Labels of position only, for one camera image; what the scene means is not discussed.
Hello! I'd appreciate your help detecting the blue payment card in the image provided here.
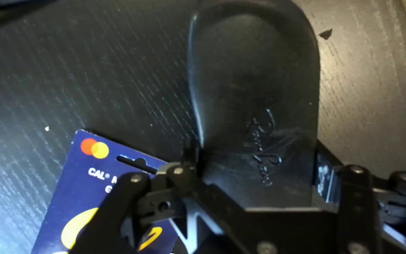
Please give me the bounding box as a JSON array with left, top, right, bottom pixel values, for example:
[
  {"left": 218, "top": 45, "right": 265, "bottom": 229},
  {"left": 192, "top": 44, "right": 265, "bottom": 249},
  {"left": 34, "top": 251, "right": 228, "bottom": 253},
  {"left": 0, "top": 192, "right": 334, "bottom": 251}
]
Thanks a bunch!
[{"left": 29, "top": 127, "right": 187, "bottom": 254}]

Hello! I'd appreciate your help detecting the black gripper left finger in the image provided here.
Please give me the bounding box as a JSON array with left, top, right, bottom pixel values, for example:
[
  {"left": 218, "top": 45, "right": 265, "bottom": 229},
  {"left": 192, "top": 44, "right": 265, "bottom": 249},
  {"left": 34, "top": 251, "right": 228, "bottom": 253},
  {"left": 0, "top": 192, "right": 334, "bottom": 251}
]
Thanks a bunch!
[{"left": 69, "top": 158, "right": 201, "bottom": 254}]

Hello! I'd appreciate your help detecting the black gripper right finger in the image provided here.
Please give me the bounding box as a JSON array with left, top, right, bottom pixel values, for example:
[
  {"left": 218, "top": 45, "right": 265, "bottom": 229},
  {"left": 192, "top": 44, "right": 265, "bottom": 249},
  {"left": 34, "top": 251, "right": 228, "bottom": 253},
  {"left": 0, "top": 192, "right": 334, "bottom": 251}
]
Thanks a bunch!
[{"left": 314, "top": 161, "right": 406, "bottom": 254}]

